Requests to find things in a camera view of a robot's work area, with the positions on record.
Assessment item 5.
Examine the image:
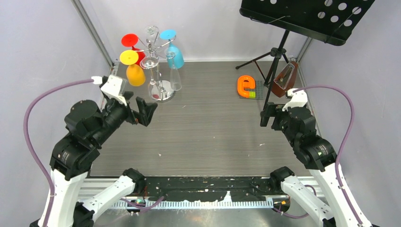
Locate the clear wine glass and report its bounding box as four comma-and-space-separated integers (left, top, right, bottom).
140, 44, 159, 69

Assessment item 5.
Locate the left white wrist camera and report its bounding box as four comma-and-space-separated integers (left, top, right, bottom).
100, 75, 127, 106

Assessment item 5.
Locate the black music stand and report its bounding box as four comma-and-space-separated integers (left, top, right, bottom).
239, 0, 374, 90

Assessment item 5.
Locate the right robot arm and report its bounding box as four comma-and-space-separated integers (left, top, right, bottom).
261, 103, 373, 227

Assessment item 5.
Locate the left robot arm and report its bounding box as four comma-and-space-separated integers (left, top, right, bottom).
31, 97, 157, 227

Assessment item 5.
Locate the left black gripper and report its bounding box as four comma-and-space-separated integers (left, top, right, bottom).
94, 90, 159, 144

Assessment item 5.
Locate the red wine glass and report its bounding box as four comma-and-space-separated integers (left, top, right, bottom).
121, 33, 146, 65

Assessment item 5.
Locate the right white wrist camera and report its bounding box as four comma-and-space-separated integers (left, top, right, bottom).
281, 88, 308, 112

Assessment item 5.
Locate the small clear glass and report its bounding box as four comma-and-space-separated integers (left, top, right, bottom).
145, 26, 159, 43

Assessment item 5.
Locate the grey lego baseplate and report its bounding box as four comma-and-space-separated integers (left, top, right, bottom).
239, 80, 264, 100

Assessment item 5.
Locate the chrome wine glass rack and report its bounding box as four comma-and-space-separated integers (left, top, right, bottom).
140, 32, 175, 102

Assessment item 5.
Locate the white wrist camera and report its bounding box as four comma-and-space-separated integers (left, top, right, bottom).
281, 88, 308, 112
100, 75, 127, 106

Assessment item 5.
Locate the clear champagne flute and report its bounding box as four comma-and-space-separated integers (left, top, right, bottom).
170, 66, 182, 91

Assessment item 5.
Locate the brown wooden metronome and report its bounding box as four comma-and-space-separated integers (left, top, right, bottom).
271, 61, 298, 97

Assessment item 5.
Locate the yellow wine glass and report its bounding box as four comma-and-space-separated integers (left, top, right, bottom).
120, 50, 146, 87

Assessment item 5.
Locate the orange letter e toy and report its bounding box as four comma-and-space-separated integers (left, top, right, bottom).
237, 75, 255, 94

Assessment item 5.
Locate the green lego brick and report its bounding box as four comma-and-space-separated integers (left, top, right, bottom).
249, 91, 256, 99

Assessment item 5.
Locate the blue wine glass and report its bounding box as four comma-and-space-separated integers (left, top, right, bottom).
159, 29, 184, 69

